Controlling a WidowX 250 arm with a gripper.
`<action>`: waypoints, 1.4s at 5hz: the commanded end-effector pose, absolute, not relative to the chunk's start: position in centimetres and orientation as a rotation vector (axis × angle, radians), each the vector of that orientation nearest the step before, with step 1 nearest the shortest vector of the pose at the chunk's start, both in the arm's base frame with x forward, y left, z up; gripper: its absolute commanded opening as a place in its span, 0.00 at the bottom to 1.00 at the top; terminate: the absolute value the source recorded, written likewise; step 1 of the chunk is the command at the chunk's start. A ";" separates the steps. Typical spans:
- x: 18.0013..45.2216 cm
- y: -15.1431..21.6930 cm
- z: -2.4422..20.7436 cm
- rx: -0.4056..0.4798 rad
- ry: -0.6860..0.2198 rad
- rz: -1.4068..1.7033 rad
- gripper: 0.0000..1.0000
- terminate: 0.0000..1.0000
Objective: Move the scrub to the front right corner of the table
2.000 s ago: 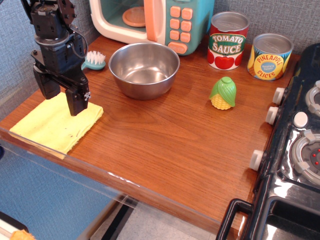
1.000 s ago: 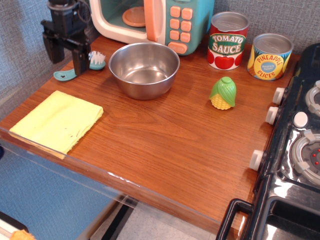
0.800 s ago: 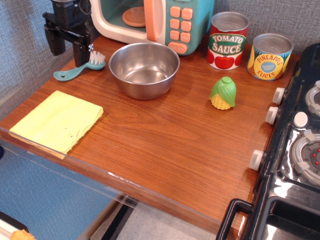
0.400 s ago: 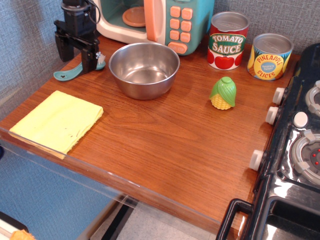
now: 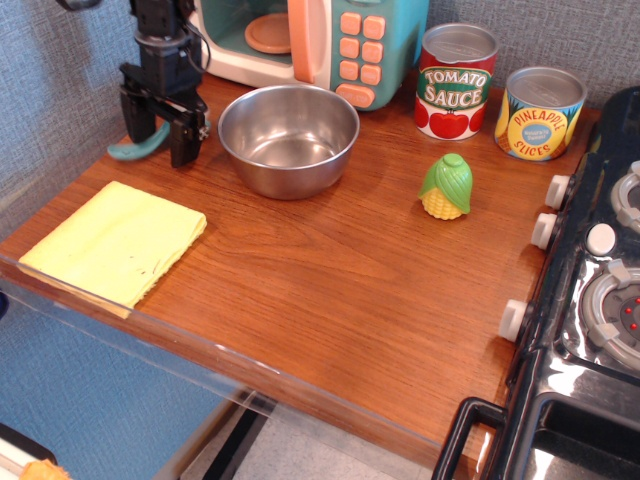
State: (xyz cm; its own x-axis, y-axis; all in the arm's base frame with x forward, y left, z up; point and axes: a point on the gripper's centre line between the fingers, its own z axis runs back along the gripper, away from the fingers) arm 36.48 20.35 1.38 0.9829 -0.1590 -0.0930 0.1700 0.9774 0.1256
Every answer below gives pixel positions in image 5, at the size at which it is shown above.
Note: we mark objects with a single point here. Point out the teal dish brush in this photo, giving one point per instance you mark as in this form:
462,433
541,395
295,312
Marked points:
132,151

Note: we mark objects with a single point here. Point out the white stove knob top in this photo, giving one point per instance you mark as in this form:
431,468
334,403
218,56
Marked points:
556,191

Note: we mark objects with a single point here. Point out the white stove knob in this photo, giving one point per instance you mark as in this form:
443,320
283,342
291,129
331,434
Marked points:
556,191
543,230
512,319

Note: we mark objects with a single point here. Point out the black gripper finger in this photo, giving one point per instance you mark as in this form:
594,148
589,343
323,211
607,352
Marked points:
186,137
139,120

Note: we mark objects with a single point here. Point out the white round stove button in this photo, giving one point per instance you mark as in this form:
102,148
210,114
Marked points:
600,239

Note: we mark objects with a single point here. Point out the white stove knob middle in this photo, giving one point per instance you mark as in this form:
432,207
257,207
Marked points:
543,230

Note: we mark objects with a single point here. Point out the grey stove burner back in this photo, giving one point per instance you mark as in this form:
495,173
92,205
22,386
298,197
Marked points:
626,214

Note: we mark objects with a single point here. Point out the toy corn cob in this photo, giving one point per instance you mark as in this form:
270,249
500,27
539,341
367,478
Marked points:
446,190

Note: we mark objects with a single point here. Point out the grey stove burner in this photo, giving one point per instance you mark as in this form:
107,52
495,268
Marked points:
626,214
610,312

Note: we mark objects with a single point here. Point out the pineapple slices can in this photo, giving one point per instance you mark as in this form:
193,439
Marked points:
539,112

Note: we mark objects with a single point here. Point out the stainless steel bowl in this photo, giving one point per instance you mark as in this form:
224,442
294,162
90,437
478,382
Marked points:
289,142

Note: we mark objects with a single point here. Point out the yellow folded cloth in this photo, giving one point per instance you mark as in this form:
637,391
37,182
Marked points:
114,249

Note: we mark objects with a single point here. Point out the tomato sauce can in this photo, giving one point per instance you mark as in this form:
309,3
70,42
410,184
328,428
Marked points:
454,78

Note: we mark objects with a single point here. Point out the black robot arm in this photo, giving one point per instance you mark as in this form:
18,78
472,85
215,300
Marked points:
164,18

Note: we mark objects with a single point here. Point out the white stove knob bottom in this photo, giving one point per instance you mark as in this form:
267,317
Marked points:
512,319

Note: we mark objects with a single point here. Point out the toy microwave oven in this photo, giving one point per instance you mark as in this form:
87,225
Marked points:
362,50

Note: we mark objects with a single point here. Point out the orange microwave plate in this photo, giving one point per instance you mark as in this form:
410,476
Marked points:
269,34

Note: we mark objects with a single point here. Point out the black toy stove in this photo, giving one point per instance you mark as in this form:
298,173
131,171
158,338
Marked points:
572,411

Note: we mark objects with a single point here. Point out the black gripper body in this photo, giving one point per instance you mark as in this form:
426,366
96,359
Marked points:
167,75

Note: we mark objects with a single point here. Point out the grey stove burner front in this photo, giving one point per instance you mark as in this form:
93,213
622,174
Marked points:
610,312

